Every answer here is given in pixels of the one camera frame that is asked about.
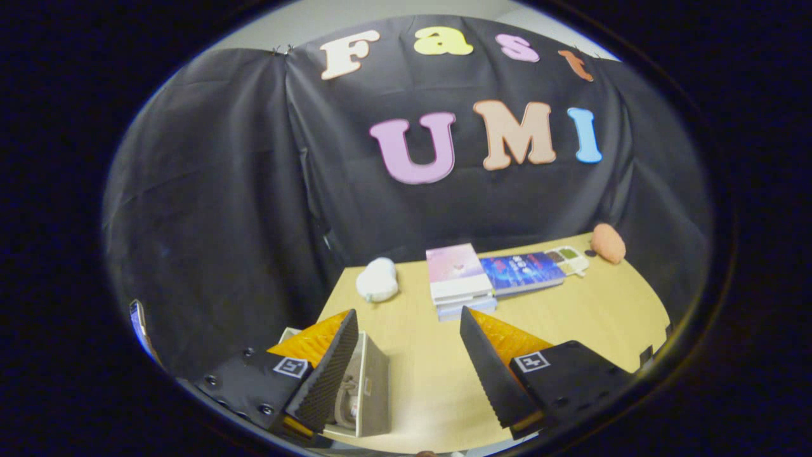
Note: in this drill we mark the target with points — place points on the blue and white object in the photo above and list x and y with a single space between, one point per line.
141 327

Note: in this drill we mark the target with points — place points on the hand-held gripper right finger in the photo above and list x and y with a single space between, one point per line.
491 374

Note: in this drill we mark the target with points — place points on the blue cover book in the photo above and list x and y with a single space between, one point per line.
520 271

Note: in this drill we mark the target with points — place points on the white paint palette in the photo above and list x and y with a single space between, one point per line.
569 259

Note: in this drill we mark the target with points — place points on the grey fabric storage box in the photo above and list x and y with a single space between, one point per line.
374 387

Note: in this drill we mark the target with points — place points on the pink cover book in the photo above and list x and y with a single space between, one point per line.
455 270

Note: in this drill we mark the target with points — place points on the orange plush toy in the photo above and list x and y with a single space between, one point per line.
609 243

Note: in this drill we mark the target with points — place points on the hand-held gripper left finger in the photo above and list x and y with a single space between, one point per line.
327 374

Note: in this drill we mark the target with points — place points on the black backdrop cloth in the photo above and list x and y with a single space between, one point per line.
254 190

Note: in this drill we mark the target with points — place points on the white plush toy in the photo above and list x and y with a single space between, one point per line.
378 279

